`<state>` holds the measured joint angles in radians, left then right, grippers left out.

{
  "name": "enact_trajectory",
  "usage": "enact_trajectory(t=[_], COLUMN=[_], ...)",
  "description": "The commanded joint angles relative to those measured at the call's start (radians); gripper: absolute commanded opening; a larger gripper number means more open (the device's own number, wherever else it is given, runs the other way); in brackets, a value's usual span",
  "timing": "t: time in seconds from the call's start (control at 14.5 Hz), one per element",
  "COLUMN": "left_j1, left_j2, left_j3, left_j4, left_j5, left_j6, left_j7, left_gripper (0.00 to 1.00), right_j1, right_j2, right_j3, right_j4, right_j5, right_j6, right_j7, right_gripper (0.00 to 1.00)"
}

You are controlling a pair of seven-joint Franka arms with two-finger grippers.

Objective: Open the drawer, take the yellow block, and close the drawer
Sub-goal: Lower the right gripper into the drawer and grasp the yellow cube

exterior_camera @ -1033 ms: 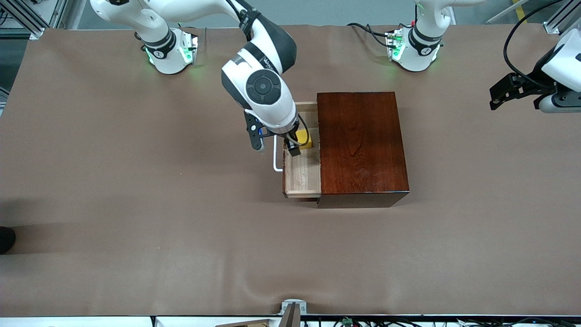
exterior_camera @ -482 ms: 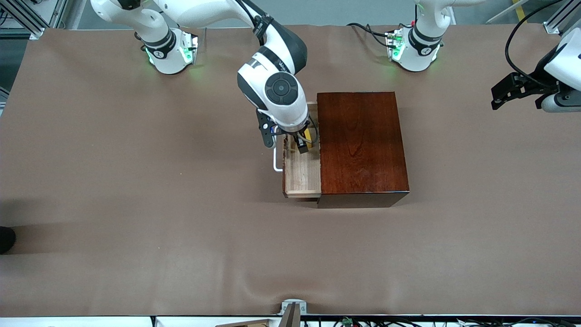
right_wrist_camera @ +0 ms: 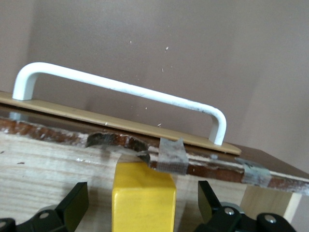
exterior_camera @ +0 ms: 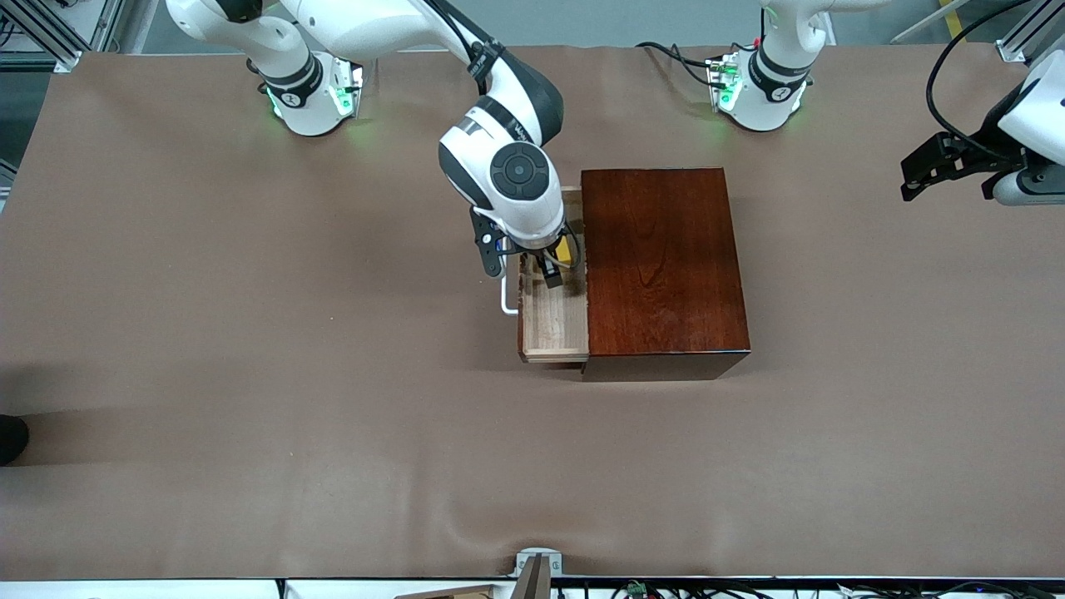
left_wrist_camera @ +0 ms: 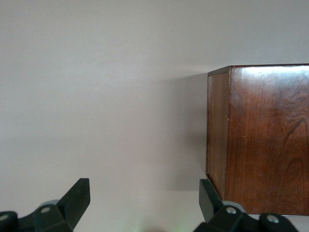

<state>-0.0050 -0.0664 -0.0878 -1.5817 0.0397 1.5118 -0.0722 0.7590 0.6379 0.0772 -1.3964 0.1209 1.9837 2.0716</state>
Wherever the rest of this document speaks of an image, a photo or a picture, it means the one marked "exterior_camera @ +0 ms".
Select light wooden drawer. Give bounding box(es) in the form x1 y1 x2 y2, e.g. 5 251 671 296
518 190 590 364

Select dark brown wooden cabinet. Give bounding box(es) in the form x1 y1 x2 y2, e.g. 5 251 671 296
580 167 752 383

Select brown table mat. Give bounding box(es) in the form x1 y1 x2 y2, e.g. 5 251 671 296
0 43 1065 581

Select light wooden board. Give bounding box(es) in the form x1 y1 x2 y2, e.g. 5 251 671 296
395 585 496 599

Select black round object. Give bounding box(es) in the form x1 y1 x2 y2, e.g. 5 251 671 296
0 414 30 467

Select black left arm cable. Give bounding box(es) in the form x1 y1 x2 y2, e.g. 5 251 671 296
926 0 1034 161

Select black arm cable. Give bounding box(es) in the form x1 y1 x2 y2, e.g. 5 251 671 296
926 0 1034 161
416 0 500 92

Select aluminium frame profile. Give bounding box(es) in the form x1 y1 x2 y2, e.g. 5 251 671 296
994 0 1065 63
0 0 126 74

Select black base cables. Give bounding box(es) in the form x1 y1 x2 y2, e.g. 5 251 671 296
635 40 726 89

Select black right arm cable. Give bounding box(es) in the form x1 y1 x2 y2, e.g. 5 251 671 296
416 0 500 92

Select grey metal bracket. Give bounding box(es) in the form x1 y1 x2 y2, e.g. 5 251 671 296
509 548 564 599

